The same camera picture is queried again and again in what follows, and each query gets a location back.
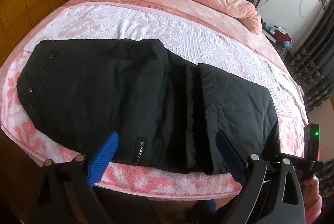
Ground pink patterned bed blanket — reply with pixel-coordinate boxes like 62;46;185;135
1;0;307;201

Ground pink sleeve forearm right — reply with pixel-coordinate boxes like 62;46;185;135
305;195;323;224

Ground person right hand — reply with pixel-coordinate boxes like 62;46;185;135
300;175;319;211

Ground dark patterned curtain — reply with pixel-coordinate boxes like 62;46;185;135
289;1;334;112

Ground black padded pants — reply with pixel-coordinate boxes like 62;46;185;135
16;39;280;175

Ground right nightstand with clutter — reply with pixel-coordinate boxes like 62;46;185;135
262;21;293;60

